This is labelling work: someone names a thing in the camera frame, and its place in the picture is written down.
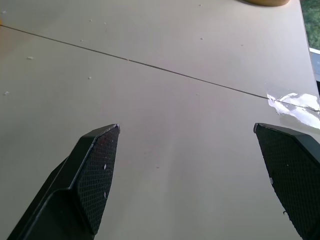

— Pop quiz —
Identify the clear adhesive tape patch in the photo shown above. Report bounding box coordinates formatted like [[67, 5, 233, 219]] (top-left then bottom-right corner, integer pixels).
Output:
[[266, 91, 320, 130]]

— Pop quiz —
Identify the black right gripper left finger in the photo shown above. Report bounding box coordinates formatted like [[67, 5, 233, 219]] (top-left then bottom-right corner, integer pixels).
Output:
[[6, 123, 121, 240]]

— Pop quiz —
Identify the round yellow wooden object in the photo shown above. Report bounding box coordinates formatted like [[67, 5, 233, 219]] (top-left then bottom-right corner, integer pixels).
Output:
[[238, 0, 291, 7]]

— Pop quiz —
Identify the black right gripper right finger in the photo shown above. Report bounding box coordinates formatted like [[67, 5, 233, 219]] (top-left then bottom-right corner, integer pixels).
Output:
[[253, 122, 320, 240]]

